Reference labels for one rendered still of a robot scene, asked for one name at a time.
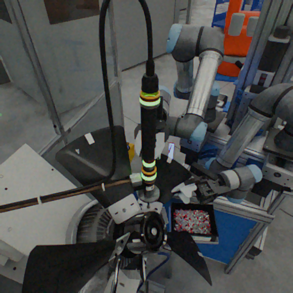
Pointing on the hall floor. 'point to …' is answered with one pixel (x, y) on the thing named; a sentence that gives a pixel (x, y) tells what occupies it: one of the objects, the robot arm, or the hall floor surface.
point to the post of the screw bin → (170, 264)
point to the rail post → (246, 247)
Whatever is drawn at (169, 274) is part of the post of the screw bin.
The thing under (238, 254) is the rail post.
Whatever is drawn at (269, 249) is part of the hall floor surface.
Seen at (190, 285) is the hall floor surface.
